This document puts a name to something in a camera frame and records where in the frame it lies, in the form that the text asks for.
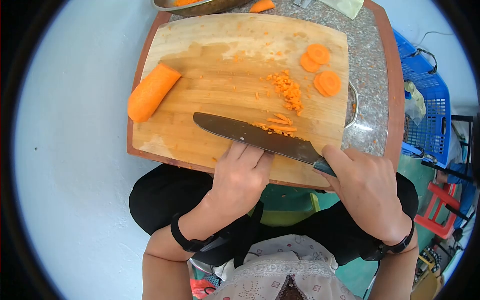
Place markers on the person's right thumb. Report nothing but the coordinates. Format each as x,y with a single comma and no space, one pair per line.
335,157

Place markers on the bunch of carrot strips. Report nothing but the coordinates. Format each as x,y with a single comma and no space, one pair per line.
280,125

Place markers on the small carrot end piece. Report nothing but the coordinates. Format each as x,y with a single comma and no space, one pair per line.
261,6

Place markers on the person's left hand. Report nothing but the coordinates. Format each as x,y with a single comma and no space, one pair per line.
236,183

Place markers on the large peeled carrot piece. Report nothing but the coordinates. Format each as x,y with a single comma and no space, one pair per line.
152,93

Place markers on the red plastic stool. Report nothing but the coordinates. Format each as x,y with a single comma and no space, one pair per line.
438,213

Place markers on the person's right hand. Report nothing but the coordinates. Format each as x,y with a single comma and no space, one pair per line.
367,191

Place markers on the pale green cloth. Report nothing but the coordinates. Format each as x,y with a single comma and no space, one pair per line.
347,6

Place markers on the small brown-rimmed stone-top table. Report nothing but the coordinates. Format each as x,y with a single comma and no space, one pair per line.
371,93

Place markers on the dark kitchen knife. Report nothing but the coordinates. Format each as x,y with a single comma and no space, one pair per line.
258,137

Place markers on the person's left fingers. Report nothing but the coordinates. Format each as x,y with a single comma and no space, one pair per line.
249,154

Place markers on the metal bowl with carrot bits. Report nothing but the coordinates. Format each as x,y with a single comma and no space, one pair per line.
202,5

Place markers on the pile of diced carrot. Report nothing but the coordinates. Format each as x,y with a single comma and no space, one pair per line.
289,92

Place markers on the wooden cutting board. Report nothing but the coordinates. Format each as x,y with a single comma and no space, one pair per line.
225,86

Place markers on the person's legs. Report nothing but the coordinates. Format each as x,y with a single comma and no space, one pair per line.
168,198

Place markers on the round carrot slice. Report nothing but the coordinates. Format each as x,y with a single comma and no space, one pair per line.
317,85
306,64
330,83
318,53

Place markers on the black wrist band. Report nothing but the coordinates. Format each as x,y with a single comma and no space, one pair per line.
401,245
187,242

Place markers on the blue plastic basket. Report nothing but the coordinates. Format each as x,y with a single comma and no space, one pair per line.
431,112

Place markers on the person's right fingers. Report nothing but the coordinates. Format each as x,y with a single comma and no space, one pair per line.
325,179

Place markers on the clear plastic bag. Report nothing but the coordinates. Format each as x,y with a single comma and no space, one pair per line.
415,103

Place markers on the green plastic stool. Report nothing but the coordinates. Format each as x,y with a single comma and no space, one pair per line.
288,208

